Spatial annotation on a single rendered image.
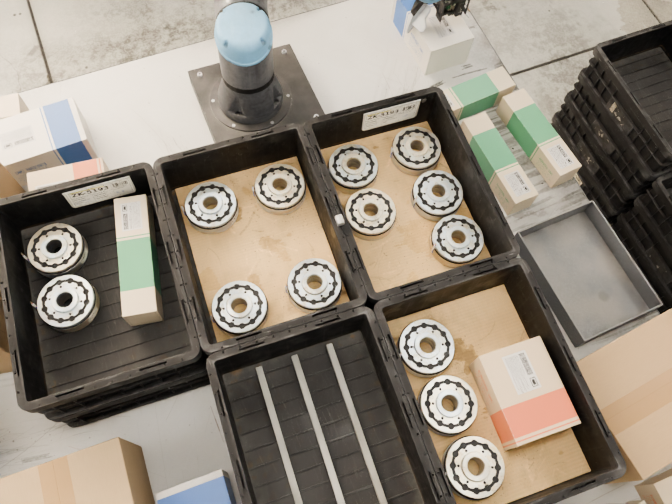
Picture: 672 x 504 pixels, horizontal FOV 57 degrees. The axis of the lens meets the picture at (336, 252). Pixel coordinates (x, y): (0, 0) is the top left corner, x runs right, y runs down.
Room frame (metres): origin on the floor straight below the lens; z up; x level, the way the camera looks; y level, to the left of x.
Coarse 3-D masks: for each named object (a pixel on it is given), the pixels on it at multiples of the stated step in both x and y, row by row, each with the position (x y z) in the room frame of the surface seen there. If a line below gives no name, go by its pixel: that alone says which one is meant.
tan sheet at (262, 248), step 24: (240, 192) 0.60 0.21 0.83; (240, 216) 0.54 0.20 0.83; (264, 216) 0.55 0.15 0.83; (288, 216) 0.55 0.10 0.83; (312, 216) 0.56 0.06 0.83; (192, 240) 0.48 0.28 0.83; (216, 240) 0.48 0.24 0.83; (240, 240) 0.49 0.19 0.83; (264, 240) 0.49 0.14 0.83; (288, 240) 0.50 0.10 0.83; (312, 240) 0.51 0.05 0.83; (216, 264) 0.43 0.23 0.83; (240, 264) 0.44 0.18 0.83; (264, 264) 0.44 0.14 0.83; (288, 264) 0.45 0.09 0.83; (216, 288) 0.38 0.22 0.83; (264, 288) 0.39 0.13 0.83; (312, 288) 0.41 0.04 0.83; (240, 312) 0.34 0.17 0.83; (288, 312) 0.35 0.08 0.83; (216, 336) 0.29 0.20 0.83
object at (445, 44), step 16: (400, 0) 1.20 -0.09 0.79; (400, 16) 1.19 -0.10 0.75; (432, 16) 1.16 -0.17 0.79; (448, 16) 1.17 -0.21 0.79; (400, 32) 1.18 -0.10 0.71; (416, 32) 1.12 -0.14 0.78; (432, 32) 1.11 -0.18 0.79; (448, 32) 1.11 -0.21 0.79; (464, 32) 1.12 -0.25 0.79; (416, 48) 1.10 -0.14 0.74; (432, 48) 1.06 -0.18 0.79; (448, 48) 1.07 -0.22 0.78; (464, 48) 1.10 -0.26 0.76; (432, 64) 1.06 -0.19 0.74; (448, 64) 1.08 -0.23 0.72
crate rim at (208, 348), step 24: (216, 144) 0.64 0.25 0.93; (240, 144) 0.65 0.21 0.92; (312, 168) 0.61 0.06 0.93; (168, 216) 0.48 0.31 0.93; (192, 288) 0.35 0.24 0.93; (360, 288) 0.38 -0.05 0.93; (192, 312) 0.30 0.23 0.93; (336, 312) 0.33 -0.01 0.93; (240, 336) 0.27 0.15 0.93; (264, 336) 0.27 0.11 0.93
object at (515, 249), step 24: (408, 96) 0.81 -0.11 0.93; (312, 120) 0.72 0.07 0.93; (456, 120) 0.76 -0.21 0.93; (312, 144) 0.67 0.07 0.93; (480, 168) 0.65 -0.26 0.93; (336, 192) 0.57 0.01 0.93; (504, 216) 0.55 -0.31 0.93; (360, 264) 0.43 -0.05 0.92; (480, 264) 0.45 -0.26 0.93; (408, 288) 0.39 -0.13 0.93
